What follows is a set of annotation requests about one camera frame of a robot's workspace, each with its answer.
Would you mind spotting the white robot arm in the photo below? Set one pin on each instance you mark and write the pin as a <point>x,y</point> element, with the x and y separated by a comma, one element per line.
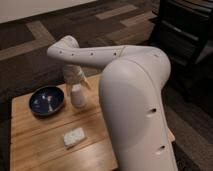
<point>130,96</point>

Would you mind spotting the white ceramic cup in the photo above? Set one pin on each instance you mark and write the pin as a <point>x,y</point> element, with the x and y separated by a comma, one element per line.
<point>77,97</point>

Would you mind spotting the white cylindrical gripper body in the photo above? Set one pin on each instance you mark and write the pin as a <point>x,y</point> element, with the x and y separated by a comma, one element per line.
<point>73,74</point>

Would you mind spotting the white sponge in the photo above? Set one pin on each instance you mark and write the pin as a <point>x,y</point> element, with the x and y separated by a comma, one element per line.
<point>73,137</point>

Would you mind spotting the black cabinet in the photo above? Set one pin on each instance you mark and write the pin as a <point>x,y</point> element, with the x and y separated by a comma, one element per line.
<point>182,28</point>

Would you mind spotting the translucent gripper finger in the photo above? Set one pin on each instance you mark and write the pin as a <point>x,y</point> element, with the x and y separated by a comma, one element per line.
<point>86,83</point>
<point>68,89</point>

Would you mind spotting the dark blue bowl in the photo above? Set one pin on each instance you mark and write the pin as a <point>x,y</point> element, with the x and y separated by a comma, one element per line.
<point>46,101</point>

